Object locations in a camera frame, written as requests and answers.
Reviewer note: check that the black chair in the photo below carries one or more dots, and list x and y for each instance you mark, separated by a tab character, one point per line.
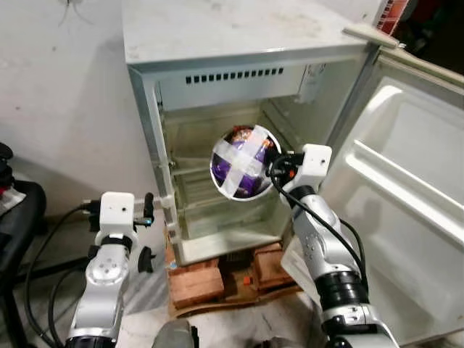
22	217

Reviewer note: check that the orange support brick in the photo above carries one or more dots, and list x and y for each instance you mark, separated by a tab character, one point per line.
196	283
270	267

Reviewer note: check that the silver mini fridge door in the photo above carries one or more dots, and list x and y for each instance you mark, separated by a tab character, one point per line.
406	181

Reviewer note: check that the red white patterned object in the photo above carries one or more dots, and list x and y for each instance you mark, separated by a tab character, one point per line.
391	14

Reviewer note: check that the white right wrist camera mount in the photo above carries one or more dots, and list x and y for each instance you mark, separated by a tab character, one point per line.
315	163

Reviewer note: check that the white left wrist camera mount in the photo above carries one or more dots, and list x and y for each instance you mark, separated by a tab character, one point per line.
116	212

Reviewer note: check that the white freezer compartment flap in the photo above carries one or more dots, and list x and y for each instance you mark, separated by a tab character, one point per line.
239	90

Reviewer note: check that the silver mini fridge body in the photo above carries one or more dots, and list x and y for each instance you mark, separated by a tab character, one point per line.
217	29

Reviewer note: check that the wooden pallet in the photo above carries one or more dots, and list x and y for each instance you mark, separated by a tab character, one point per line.
239	303

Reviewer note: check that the grey robot left leg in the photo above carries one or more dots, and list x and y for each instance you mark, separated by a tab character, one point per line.
174	335

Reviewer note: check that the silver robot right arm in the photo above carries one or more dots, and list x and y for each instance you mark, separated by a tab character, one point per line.
319	254

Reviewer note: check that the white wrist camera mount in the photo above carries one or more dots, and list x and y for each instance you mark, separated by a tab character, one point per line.
315	163
116	212

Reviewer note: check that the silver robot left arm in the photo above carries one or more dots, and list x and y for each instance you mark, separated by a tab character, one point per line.
105	272

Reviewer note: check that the taped bowl with purple packets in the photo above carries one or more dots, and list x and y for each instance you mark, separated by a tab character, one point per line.
243	163

